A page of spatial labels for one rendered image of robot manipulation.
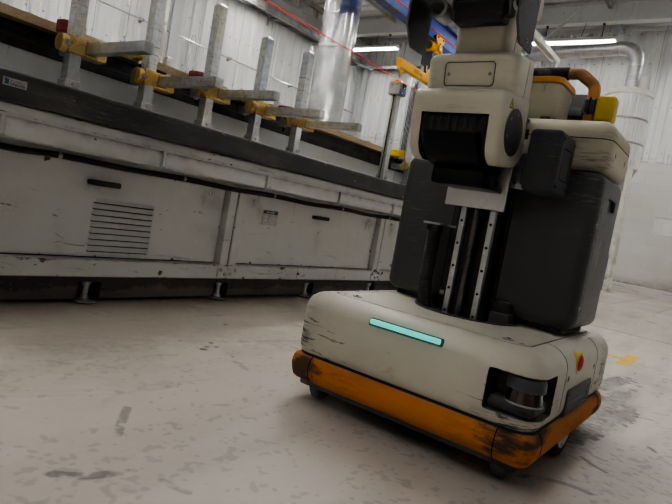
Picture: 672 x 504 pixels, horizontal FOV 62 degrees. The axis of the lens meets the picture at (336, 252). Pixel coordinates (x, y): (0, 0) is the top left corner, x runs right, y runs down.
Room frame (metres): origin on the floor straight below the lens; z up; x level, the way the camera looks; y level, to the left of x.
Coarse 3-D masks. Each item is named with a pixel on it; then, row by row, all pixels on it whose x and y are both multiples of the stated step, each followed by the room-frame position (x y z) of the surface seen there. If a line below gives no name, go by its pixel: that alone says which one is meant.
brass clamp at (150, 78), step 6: (132, 72) 1.83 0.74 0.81; (138, 72) 1.81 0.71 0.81; (144, 72) 1.82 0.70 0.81; (150, 72) 1.83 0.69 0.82; (156, 72) 1.85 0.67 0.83; (132, 78) 1.83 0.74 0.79; (138, 78) 1.81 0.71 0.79; (144, 78) 1.82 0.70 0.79; (150, 78) 1.84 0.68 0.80; (156, 78) 1.85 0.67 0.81; (138, 84) 1.85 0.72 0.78; (144, 84) 1.83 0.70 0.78; (150, 84) 1.84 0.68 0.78; (156, 84) 1.86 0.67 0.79; (156, 90) 1.90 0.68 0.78; (162, 90) 1.88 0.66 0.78; (168, 90) 1.90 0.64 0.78
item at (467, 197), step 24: (432, 120) 1.31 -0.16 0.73; (456, 120) 1.27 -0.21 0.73; (480, 120) 1.24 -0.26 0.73; (432, 144) 1.30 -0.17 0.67; (456, 144) 1.26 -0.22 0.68; (480, 144) 1.24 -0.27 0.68; (528, 144) 1.37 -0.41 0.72; (552, 144) 1.27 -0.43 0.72; (456, 168) 1.33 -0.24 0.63; (480, 168) 1.28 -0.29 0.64; (504, 168) 1.40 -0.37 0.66; (528, 168) 1.30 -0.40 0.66; (552, 168) 1.27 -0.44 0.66; (456, 192) 1.46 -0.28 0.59; (480, 192) 1.43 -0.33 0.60; (504, 192) 1.39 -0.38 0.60; (528, 192) 1.33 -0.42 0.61; (552, 192) 1.28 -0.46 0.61
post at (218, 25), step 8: (216, 8) 2.05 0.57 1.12; (224, 8) 2.05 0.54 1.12; (216, 16) 2.04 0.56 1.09; (224, 16) 2.05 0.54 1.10; (216, 24) 2.04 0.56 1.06; (224, 24) 2.06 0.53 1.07; (216, 32) 2.03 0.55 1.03; (224, 32) 2.06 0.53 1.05; (216, 40) 2.04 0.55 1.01; (208, 48) 2.05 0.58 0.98; (216, 48) 2.04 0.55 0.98; (208, 56) 2.05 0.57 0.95; (216, 56) 2.05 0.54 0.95; (208, 64) 2.04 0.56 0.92; (216, 64) 2.05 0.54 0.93; (208, 72) 2.04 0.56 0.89; (216, 72) 2.06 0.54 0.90; (200, 104) 2.05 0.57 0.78; (208, 104) 2.05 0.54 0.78; (200, 112) 2.04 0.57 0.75; (208, 112) 2.05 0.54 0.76; (208, 120) 2.05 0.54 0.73
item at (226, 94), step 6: (192, 90) 2.15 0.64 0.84; (222, 90) 2.05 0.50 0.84; (228, 90) 2.03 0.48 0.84; (234, 90) 2.01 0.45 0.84; (240, 90) 2.00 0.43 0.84; (246, 90) 1.98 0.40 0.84; (252, 90) 1.96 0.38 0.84; (258, 90) 1.94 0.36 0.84; (264, 90) 1.93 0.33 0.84; (270, 90) 1.91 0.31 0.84; (192, 96) 2.14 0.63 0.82; (222, 96) 2.05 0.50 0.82; (228, 96) 2.03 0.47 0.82; (234, 96) 2.01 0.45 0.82; (240, 96) 1.99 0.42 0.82; (246, 96) 1.98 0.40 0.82; (252, 96) 1.96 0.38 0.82; (258, 96) 1.94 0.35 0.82; (264, 96) 1.93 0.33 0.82; (270, 96) 1.91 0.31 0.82; (276, 96) 1.91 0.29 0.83
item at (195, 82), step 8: (160, 80) 1.85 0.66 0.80; (168, 80) 1.83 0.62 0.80; (176, 80) 1.81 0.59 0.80; (184, 80) 1.78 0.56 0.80; (192, 80) 1.76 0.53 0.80; (200, 80) 1.74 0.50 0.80; (208, 80) 1.72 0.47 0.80; (216, 80) 1.70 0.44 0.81; (136, 88) 1.95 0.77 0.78; (192, 88) 1.80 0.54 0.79; (200, 88) 1.78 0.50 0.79; (208, 88) 1.75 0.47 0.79; (216, 88) 1.73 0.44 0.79
